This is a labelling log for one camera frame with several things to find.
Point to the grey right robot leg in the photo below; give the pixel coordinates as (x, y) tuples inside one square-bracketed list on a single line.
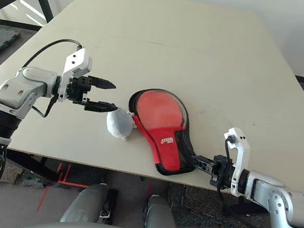
[(161, 222)]

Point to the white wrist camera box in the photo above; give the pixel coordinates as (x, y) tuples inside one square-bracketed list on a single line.
[(76, 60), (242, 140)]

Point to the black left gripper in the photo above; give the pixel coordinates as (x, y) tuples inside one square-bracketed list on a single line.
[(79, 89)]

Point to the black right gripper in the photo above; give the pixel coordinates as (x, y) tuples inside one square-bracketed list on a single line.
[(222, 171)]

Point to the grey plush zipper charm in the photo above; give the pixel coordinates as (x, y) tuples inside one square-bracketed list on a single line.
[(118, 123)]

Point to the grey robot leg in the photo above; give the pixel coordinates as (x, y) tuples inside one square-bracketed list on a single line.
[(88, 205), (161, 222)]

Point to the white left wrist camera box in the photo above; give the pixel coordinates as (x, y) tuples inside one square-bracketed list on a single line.
[(76, 60)]

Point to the brown speckled floor mat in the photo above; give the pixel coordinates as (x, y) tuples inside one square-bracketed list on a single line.
[(15, 173)]

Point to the grey left robot leg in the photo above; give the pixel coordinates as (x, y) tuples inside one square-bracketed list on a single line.
[(88, 205)]

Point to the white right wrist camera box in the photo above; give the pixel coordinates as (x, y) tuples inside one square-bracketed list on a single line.
[(242, 140)]

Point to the black table frame beam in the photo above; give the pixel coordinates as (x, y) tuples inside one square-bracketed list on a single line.
[(33, 166)]

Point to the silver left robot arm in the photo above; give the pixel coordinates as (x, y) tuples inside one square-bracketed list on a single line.
[(23, 85)]

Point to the red black paddle case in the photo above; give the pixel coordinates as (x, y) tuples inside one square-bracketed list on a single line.
[(163, 150)]

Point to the dark speckled floor mat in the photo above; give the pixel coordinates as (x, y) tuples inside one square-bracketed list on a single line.
[(200, 208)]

